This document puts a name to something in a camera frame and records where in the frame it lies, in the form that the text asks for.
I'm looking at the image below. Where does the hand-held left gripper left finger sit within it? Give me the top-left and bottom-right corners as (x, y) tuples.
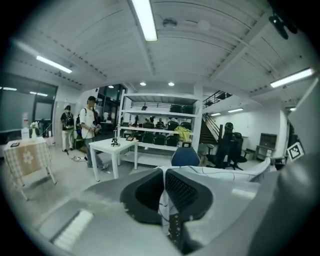
(38, 167), (181, 256)

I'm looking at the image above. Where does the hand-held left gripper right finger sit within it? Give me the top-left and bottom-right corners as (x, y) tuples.
(164, 166), (266, 256)

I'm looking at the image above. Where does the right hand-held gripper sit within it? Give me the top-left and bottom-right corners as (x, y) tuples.
(246, 141), (320, 256)

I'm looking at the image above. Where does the dark cubby cabinet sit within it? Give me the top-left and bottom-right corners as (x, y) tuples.
(255, 132), (279, 161)

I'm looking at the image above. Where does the blue chair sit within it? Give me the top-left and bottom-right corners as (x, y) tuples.
(170, 146), (201, 168)

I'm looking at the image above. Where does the group of black bags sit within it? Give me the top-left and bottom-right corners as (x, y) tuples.
(131, 104), (195, 149)

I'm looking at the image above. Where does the black office chair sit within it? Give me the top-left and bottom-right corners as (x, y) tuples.
(205, 121), (238, 171)
(233, 131), (249, 165)

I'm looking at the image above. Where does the white table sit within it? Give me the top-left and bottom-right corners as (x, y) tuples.
(88, 136), (140, 183)

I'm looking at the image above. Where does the yellow-green cloth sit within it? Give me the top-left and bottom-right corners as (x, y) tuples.
(173, 125), (191, 141)

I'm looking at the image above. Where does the black metal staircase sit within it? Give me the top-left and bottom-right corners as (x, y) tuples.
(201, 90), (233, 146)

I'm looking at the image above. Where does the white metal shelf rack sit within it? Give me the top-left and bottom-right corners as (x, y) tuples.
(117, 92), (202, 167)

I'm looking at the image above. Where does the small checkered side table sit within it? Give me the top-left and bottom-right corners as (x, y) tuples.
(3, 136), (58, 202)

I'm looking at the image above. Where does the beige checked cloth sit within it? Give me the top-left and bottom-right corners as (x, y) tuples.
(3, 136), (54, 187)

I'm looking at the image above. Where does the white vase with flowers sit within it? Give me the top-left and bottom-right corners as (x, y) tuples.
(29, 120), (41, 141)

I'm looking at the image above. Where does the white round ceiling disc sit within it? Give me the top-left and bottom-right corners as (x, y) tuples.
(197, 19), (211, 31)

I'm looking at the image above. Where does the round ceiling detector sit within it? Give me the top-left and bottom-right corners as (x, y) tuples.
(162, 16), (178, 28)

